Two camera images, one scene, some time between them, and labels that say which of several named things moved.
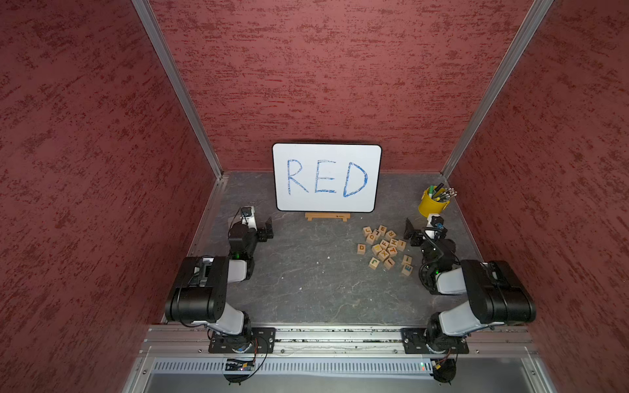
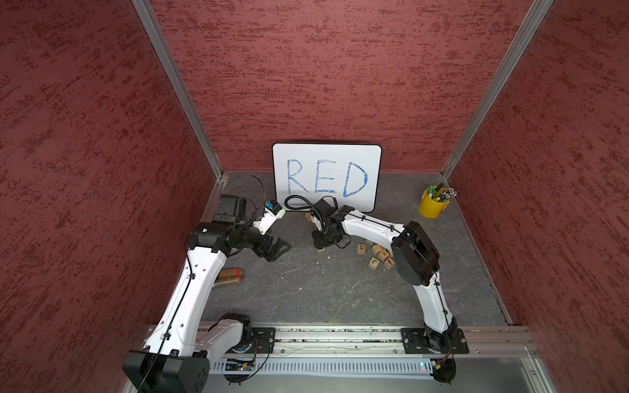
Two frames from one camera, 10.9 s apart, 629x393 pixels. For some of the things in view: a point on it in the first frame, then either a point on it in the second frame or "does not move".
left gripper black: x=262 y=235 → x=261 y=249
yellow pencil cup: x=427 y=205 does not move
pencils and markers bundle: x=441 y=192 does not move
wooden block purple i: x=389 y=263 does not move
